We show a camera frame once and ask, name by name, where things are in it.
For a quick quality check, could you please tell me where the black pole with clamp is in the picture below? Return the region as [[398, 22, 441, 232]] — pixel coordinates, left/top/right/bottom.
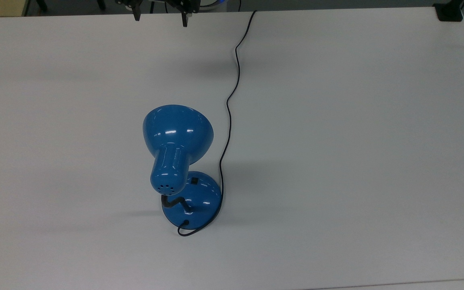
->
[[433, 0, 464, 22]]

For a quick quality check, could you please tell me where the blue gooseneck desk lamp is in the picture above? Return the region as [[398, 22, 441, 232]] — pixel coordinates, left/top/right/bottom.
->
[[142, 104, 222, 231]]

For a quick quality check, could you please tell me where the black lamp power cable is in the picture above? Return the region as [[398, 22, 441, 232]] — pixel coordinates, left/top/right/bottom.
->
[[177, 10, 257, 237]]

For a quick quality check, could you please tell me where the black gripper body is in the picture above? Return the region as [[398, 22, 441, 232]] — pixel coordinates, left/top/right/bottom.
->
[[115, 0, 200, 13]]

